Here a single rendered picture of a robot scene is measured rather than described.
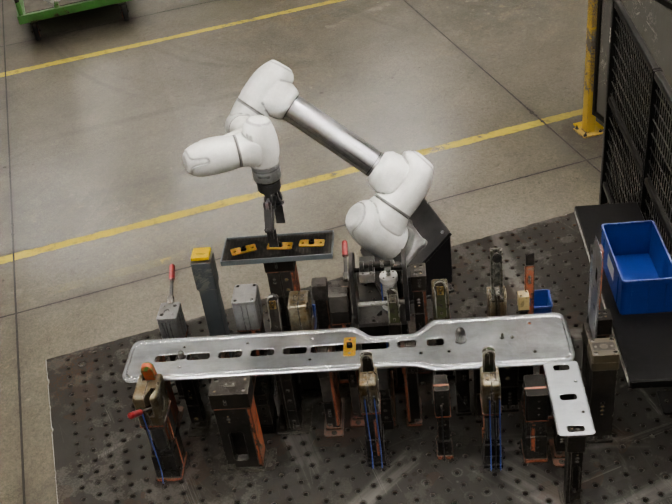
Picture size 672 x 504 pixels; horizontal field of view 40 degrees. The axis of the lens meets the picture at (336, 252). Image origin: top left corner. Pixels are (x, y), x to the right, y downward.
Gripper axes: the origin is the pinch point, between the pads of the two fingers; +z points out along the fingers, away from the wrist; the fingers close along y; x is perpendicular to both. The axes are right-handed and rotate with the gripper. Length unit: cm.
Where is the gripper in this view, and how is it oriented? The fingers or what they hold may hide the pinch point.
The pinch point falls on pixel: (277, 231)
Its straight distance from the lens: 305.2
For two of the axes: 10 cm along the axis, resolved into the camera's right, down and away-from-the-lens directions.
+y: -1.1, 5.9, -8.0
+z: 1.1, 8.1, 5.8
